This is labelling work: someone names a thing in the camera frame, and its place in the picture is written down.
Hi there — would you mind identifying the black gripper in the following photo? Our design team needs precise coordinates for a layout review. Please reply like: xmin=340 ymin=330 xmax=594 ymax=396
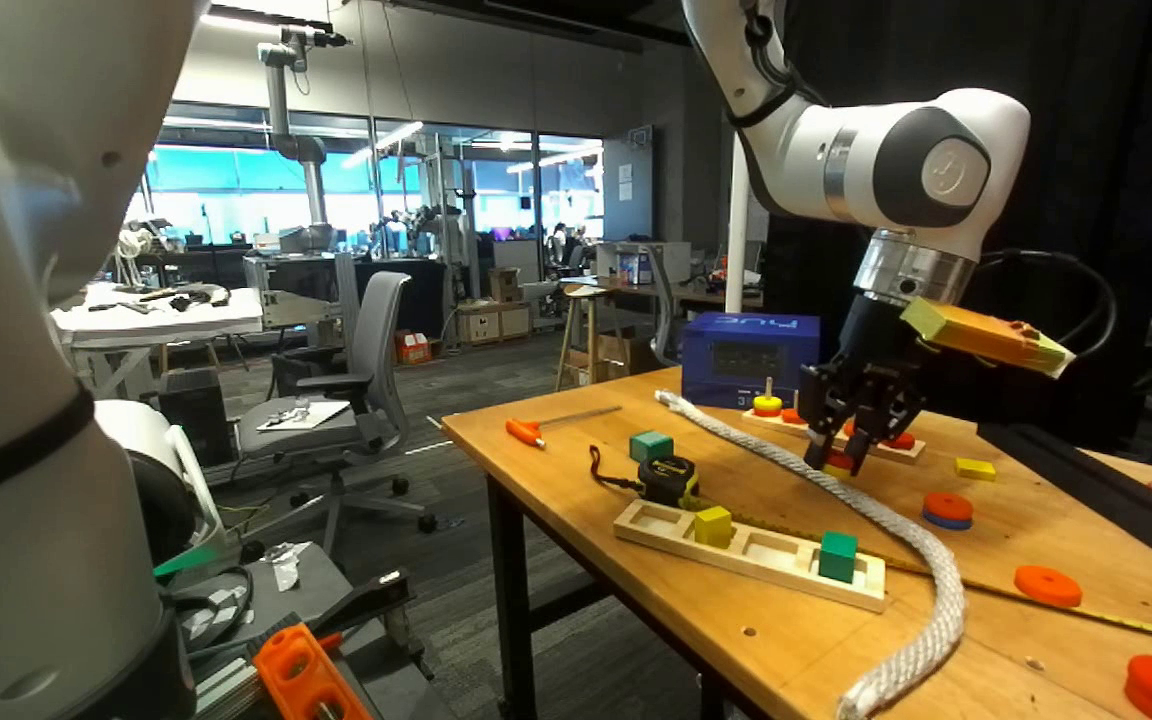
xmin=795 ymin=291 xmax=935 ymax=480

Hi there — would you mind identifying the orange and purple disc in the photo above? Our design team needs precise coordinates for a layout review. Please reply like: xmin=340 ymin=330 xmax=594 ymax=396
xmin=920 ymin=489 xmax=980 ymax=535

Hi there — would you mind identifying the blue cardboard box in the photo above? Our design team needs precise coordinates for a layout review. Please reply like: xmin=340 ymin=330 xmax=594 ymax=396
xmin=676 ymin=314 xmax=824 ymax=411

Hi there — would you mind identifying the green cube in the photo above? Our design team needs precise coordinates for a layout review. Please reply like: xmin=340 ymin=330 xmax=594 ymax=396
xmin=817 ymin=530 xmax=865 ymax=587

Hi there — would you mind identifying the yellow cube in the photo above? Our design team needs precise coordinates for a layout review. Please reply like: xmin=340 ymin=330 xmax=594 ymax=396
xmin=691 ymin=505 xmax=738 ymax=552

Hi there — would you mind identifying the teal cube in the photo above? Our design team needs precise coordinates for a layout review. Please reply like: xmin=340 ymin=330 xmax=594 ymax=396
xmin=629 ymin=428 xmax=676 ymax=471

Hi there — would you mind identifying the white pole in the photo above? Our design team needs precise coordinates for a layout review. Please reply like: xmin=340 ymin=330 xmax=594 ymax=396
xmin=721 ymin=134 xmax=757 ymax=319

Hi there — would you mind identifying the long black bar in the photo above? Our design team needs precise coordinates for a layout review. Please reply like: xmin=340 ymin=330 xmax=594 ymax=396
xmin=975 ymin=422 xmax=1152 ymax=593

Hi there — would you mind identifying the wooden stool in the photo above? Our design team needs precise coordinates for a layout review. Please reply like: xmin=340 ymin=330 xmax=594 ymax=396
xmin=555 ymin=285 xmax=616 ymax=392

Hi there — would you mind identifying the orange tipped pen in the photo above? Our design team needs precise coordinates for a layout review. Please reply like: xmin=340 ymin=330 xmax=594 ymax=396
xmin=504 ymin=403 xmax=629 ymax=456

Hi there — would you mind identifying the black curtain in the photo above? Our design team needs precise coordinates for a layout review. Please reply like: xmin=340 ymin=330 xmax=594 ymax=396
xmin=761 ymin=0 xmax=1152 ymax=453

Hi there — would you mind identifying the cardboard boxes stack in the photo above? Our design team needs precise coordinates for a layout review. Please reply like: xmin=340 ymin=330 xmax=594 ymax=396
xmin=451 ymin=298 xmax=536 ymax=350

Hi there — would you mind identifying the grey office chair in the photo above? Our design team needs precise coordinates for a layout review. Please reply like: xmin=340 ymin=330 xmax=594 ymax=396
xmin=232 ymin=267 xmax=438 ymax=535

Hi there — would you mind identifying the orange plastic tool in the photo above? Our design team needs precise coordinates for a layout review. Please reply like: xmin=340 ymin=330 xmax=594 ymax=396
xmin=252 ymin=621 xmax=374 ymax=720

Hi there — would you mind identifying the white work table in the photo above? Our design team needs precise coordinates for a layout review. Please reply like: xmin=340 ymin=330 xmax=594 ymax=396
xmin=50 ymin=278 xmax=270 ymax=358

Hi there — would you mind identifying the yellow wrist camera mount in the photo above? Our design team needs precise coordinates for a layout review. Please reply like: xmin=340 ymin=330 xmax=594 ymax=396
xmin=897 ymin=291 xmax=1080 ymax=386

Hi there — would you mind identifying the thick white rope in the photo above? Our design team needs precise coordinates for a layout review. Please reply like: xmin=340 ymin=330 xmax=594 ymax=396
xmin=650 ymin=388 xmax=975 ymax=720

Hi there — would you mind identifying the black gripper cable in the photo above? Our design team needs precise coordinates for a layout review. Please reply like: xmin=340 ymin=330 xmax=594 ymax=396
xmin=970 ymin=244 xmax=1125 ymax=370

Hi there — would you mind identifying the black table frame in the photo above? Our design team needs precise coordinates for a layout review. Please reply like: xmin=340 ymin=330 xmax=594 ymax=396
xmin=483 ymin=478 xmax=738 ymax=720

